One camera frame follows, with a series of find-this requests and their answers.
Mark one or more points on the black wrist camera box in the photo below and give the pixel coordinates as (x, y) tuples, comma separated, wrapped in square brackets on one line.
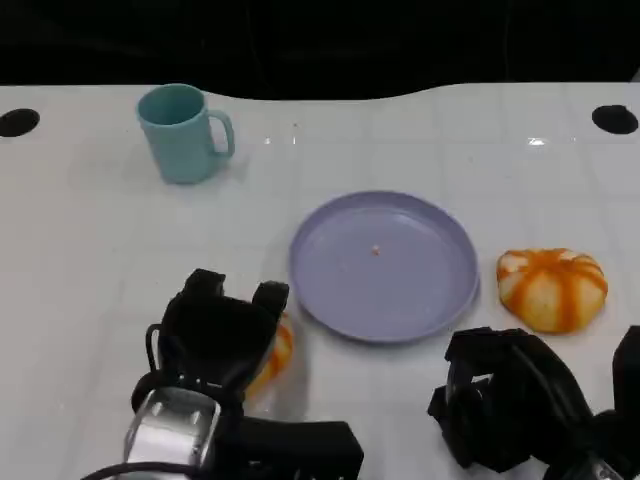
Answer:
[(629, 375), (300, 450)]

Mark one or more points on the black table grommet hole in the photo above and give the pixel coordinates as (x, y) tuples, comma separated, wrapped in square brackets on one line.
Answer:
[(18, 122), (615, 118)]

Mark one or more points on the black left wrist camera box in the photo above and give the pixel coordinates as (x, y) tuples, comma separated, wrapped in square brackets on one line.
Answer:
[(300, 450)]

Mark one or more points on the orange and white bread roll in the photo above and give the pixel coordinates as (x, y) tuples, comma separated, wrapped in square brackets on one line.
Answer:
[(277, 360), (550, 290)]

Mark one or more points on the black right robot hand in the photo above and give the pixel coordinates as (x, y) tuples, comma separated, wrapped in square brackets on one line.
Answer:
[(515, 400)]

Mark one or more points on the pale green mug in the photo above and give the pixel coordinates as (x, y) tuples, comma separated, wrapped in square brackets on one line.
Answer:
[(175, 145)]

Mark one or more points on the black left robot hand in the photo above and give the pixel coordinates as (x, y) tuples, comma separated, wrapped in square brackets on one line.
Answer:
[(215, 340)]

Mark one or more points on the lilac plate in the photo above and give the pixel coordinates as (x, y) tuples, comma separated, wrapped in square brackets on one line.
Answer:
[(385, 280)]

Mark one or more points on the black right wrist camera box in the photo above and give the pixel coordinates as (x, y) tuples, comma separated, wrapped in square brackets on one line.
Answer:
[(629, 375)]

